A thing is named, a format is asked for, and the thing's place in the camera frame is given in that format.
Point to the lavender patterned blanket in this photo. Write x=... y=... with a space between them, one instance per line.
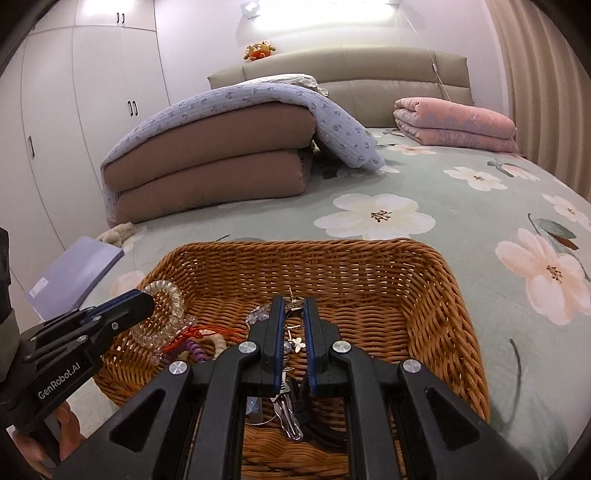
x=277 y=99

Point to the light blue hair clip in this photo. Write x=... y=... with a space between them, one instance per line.
x=291 y=427

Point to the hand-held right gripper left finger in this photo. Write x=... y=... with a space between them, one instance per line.
x=277 y=350

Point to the orange plush toy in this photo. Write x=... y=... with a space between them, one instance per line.
x=259 y=50

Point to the pink folded quilt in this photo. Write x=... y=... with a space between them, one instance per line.
x=452 y=122

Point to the black wristwatch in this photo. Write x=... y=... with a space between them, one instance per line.
x=318 y=427

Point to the white wardrobe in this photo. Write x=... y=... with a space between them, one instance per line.
x=83 y=115

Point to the beige curtain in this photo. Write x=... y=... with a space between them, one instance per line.
x=545 y=92

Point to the person's left hand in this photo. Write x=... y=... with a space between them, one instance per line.
x=69 y=429

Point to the lavender plastic folder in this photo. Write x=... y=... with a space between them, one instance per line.
x=74 y=272

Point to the brown folded quilt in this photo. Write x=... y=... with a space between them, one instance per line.
x=207 y=184

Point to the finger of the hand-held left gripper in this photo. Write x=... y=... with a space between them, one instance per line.
x=129 y=318
x=115 y=302

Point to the white pillow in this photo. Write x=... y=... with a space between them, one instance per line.
x=300 y=83

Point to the beige padded headboard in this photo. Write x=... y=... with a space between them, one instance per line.
x=369 y=78

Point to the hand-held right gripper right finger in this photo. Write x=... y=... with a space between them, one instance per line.
x=308 y=350

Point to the brown wicker basket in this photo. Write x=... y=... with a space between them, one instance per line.
x=392 y=314

